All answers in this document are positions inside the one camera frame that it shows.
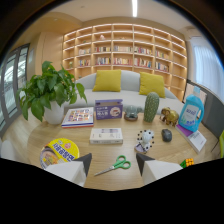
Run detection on yellow instant noodle bowl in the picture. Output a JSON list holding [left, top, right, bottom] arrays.
[[39, 137, 81, 170]]

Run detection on black white spotted toy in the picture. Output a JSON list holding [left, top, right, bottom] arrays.
[[134, 129, 156, 155]]

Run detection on rubik's cube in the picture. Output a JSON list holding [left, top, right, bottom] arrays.
[[179, 157, 196, 169]]

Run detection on white purple book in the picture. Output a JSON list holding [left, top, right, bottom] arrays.
[[175, 123, 208, 155]]

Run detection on colourful picture book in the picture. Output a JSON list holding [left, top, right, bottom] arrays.
[[61, 106, 95, 129]]

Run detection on golden elephant figurine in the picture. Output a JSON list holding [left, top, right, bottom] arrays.
[[159, 106, 180, 128]]

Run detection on white plant pot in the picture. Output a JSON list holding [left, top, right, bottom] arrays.
[[43, 100, 66, 126]]

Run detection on grey elephant figurine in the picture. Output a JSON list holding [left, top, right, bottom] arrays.
[[123, 104, 144, 122]]

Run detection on green cactus ornament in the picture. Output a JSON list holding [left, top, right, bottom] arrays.
[[143, 91, 161, 123]]

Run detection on blue detergent bottle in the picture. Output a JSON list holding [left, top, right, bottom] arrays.
[[178, 86, 205, 133]]

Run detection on green chair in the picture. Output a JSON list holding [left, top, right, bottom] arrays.
[[218, 129, 224, 160]]

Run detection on purple box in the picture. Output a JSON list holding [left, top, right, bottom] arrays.
[[94, 98, 124, 121]]

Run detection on light grey sofa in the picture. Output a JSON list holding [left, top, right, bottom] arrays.
[[64, 69, 185, 116]]

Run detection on green potted plant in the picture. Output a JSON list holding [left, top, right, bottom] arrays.
[[16, 60, 88, 123]]

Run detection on yellow cushion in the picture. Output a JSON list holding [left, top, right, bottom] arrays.
[[91, 69, 123, 93], [138, 71, 167, 99]]

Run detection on glass door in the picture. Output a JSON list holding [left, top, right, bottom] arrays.
[[0, 43, 31, 138]]

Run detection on white window curtain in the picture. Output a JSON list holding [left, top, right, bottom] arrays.
[[191, 36, 224, 104]]

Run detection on wooden bookshelf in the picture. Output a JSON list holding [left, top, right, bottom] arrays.
[[61, 22, 188, 102]]

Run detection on ceiling light strip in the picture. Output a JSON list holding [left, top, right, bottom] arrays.
[[131, 0, 139, 18]]

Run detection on green handled scissors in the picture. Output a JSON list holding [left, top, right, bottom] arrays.
[[93, 154, 132, 177]]

